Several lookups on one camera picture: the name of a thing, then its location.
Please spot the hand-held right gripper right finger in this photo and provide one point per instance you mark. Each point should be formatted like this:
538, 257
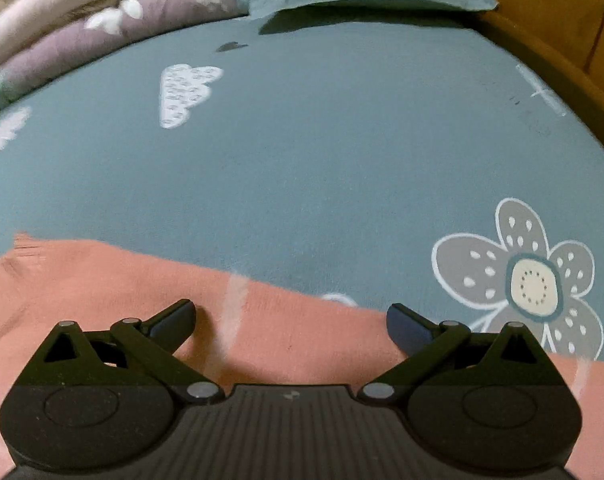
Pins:
406, 325

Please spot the pink striped knit sweater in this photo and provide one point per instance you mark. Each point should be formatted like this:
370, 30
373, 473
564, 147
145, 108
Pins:
292, 330

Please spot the wooden bed headboard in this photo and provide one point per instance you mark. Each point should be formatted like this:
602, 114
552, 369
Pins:
556, 10

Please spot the purple floral quilt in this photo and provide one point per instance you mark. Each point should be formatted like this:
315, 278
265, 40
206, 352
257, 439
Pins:
147, 20

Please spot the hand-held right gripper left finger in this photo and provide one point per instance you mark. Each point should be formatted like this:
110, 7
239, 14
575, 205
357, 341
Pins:
174, 322

